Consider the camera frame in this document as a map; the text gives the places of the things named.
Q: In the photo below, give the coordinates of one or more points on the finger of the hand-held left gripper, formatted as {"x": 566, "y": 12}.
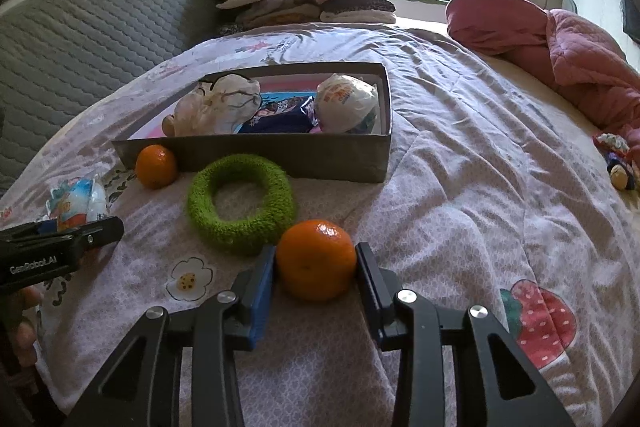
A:
{"x": 25, "y": 232}
{"x": 97, "y": 232}

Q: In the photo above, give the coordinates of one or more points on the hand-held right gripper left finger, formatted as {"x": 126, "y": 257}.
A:
{"x": 262, "y": 297}

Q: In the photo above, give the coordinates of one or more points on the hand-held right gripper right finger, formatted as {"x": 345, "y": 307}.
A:
{"x": 370, "y": 287}

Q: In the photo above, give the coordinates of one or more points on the blue white snack packet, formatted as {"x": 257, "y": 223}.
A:
{"x": 80, "y": 202}

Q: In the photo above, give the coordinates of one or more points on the orange mandarin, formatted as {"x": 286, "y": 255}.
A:
{"x": 315, "y": 262}
{"x": 156, "y": 167}

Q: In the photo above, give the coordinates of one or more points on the small beige round pastry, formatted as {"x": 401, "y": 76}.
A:
{"x": 168, "y": 125}

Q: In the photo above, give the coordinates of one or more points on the shallow grey cardboard box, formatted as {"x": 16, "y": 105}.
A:
{"x": 300, "y": 157}

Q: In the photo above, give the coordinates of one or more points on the beige mesh bath sponge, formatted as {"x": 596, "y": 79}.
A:
{"x": 220, "y": 107}

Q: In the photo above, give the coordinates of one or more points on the dark blue snack packet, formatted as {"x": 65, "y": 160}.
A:
{"x": 280, "y": 117}

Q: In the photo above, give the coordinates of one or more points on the clear bun packet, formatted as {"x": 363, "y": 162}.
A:
{"x": 345, "y": 102}

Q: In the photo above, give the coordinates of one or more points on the person's left hand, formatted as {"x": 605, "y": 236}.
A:
{"x": 27, "y": 332}

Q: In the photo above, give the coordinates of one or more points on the grey quilted headboard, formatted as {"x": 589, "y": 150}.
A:
{"x": 75, "y": 47}

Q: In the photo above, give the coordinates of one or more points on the cream bed sheet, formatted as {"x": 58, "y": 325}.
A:
{"x": 525, "y": 87}

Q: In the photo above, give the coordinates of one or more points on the small stuffed toy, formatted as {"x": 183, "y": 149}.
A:
{"x": 617, "y": 162}

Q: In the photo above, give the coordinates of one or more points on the pink quilt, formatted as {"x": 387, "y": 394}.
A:
{"x": 575, "y": 47}

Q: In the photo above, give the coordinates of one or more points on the black television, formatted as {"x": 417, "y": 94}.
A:
{"x": 631, "y": 14}

